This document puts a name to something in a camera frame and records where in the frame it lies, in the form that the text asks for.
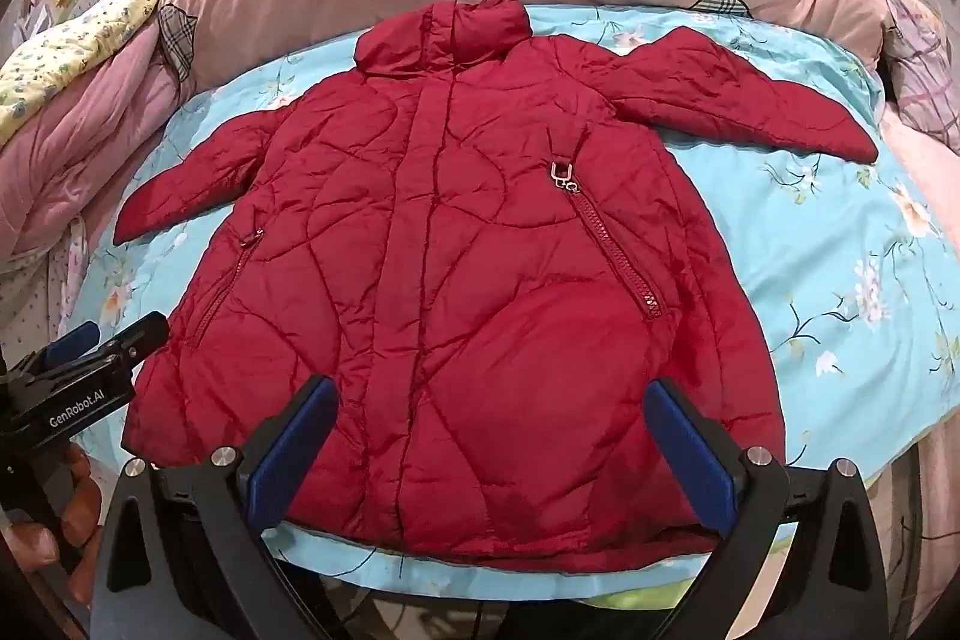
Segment pink floral pillow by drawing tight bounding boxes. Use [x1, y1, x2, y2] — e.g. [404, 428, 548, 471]
[879, 0, 960, 155]

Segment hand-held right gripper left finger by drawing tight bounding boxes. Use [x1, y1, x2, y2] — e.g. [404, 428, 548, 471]
[97, 374, 338, 640]

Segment light blue floral bed sheet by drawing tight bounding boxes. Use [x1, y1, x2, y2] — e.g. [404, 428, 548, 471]
[75, 1, 960, 585]

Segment person's left hand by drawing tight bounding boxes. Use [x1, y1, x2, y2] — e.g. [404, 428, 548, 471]
[0, 443, 104, 585]

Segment red quilted jacket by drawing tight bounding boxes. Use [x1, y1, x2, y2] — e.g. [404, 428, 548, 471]
[116, 0, 878, 573]

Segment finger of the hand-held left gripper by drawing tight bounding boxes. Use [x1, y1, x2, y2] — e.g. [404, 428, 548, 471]
[96, 311, 172, 372]
[41, 320, 101, 372]

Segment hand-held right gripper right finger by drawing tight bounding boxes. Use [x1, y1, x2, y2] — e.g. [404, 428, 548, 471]
[645, 377, 893, 640]

